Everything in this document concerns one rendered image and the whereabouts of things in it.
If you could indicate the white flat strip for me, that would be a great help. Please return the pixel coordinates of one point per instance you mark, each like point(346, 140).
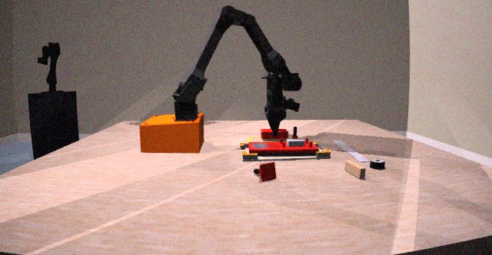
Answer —
point(351, 151)

